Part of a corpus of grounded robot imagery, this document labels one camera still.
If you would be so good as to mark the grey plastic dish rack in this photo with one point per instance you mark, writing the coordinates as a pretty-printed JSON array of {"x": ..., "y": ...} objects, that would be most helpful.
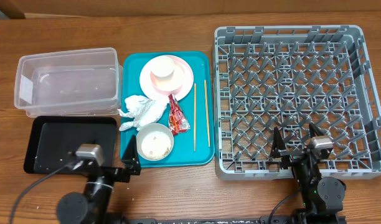
[{"x": 286, "y": 78}]

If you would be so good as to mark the red snack wrapper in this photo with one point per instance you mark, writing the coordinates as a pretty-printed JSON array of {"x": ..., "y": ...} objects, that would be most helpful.
[{"x": 178, "y": 123}]

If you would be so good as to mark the black plastic tray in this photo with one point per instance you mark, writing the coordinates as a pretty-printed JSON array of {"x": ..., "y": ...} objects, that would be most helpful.
[{"x": 54, "y": 140}]

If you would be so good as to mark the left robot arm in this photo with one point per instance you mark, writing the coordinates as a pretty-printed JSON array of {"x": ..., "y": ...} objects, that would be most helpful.
[{"x": 91, "y": 205}]

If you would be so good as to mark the white tissue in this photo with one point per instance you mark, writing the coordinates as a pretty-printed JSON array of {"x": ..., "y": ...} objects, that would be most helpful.
[{"x": 143, "y": 110}]

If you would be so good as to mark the teal plastic tray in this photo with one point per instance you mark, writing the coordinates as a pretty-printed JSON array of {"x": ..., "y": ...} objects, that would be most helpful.
[{"x": 182, "y": 153}]

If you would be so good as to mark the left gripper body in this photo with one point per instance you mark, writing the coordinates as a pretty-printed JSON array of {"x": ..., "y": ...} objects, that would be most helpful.
[{"x": 114, "y": 173}]

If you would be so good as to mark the clear plastic bin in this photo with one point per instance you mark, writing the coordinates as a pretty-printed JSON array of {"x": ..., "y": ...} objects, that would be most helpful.
[{"x": 84, "y": 82}]

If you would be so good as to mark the pink bowl under cup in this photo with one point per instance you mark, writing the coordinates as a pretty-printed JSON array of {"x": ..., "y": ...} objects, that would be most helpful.
[{"x": 173, "y": 82}]

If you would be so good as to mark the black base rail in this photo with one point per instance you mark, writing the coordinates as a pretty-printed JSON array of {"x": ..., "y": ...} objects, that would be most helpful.
[{"x": 209, "y": 221}]

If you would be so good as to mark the pink plate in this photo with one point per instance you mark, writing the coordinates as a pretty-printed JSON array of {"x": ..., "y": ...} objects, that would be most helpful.
[{"x": 153, "y": 93}]

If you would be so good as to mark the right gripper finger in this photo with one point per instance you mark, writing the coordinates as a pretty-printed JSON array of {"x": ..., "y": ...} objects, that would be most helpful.
[
  {"x": 278, "y": 145},
  {"x": 314, "y": 131}
]

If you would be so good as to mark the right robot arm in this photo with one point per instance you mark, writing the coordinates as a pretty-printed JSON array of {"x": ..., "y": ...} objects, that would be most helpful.
[{"x": 322, "y": 196}]

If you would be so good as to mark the grey bowl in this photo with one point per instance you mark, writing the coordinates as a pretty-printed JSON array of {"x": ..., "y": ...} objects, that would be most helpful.
[{"x": 151, "y": 128}]

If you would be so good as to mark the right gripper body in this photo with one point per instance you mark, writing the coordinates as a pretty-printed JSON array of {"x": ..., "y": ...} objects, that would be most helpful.
[{"x": 304, "y": 172}]

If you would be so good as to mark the cream cup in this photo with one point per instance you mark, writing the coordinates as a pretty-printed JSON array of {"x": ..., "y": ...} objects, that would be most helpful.
[{"x": 162, "y": 66}]

